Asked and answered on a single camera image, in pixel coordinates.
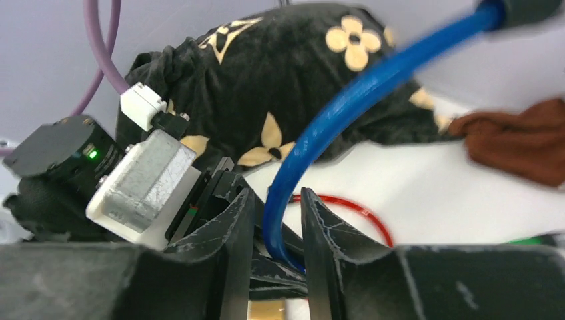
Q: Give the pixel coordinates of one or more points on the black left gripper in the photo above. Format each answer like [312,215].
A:
[213,191]

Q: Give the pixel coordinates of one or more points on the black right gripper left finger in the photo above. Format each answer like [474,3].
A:
[203,276]

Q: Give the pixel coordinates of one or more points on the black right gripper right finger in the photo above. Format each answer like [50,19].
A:
[351,276]

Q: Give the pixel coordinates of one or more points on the brass padlock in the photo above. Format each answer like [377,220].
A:
[267,310]

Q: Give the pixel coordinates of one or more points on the red cable lock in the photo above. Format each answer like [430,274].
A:
[369,215]

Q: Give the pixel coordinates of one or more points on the blue cable lock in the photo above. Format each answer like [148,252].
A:
[372,86]

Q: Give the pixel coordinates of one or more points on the green cable lock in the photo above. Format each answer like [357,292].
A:
[547,240]

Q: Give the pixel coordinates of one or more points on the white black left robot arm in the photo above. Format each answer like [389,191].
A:
[78,185]

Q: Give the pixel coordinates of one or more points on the black floral patterned blanket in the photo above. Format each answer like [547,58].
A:
[250,87]

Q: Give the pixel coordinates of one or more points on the brown crumpled cloth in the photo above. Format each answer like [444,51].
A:
[529,145]

